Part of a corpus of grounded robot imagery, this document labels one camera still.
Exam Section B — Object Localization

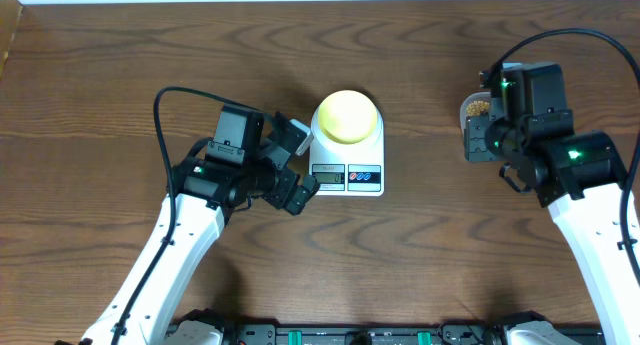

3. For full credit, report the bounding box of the yellow plastic bowl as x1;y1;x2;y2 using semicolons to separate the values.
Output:
317;90;378;145

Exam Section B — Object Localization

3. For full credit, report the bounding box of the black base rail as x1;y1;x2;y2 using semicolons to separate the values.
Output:
219;322;606;345

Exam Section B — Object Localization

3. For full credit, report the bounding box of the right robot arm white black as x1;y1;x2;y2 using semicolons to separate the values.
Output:
460;62;639;344

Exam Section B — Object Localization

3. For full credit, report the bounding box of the soybeans pile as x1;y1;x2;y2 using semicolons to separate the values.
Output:
465;100;490;117

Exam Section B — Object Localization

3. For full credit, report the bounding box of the white digital kitchen scale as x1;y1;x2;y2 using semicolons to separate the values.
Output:
309;104;385;197

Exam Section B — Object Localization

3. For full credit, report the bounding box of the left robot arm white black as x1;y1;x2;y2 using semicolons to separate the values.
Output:
81;104;318;345

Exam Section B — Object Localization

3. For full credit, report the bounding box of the cardboard panel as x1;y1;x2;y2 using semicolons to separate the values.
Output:
0;0;23;72

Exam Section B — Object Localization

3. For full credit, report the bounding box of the clear plastic bean container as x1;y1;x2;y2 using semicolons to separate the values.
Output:
459;92;491;131

